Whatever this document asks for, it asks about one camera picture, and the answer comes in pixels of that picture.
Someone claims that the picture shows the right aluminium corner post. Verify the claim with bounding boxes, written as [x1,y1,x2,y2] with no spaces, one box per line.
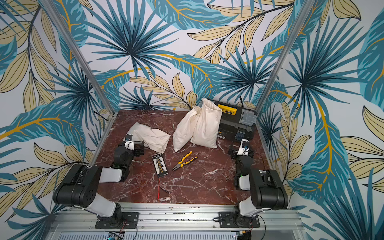
[255,0,315,116]

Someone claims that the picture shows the yellow black pliers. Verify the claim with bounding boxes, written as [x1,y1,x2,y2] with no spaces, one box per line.
[172,151,198,172]

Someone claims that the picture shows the rear cream cloth bag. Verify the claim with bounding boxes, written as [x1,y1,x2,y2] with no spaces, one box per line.
[173,106,201,152]

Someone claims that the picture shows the cream drawstring soil bag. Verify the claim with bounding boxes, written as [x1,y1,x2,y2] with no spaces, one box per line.
[190,99,222,149]

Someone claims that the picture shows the aluminium front rail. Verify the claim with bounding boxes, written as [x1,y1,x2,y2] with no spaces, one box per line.
[45,203,308,240]

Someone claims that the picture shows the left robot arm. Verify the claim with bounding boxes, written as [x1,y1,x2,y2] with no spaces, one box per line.
[53,141,145,229]

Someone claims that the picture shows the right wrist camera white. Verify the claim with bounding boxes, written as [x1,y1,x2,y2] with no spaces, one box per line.
[237,139,250,156]

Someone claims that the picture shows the red black wire leads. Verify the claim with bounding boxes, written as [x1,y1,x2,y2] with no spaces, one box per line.
[157,177,170,200]

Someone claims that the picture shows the left aluminium corner post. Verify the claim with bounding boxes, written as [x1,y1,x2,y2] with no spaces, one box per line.
[41,0,115,115]

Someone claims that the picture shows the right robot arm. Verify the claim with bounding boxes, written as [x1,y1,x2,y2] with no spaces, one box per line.
[227,146,289,227]

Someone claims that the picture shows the aluminium corner post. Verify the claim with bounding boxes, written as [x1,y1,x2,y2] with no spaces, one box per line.
[41,0,115,115]
[255,0,315,116]

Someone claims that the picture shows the black connector board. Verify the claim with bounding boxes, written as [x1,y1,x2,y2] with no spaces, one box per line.
[152,153,169,178]

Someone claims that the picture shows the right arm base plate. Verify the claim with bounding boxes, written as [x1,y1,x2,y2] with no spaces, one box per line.
[214,212,260,229]

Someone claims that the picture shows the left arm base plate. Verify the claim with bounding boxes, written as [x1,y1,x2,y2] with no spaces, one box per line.
[95,212,140,229]

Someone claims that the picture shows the flat cream cloth bag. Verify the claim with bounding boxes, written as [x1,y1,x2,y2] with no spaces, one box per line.
[127,123,171,154]

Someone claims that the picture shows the black yellow toolbox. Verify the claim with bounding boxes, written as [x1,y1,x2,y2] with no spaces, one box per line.
[214,101,257,142]

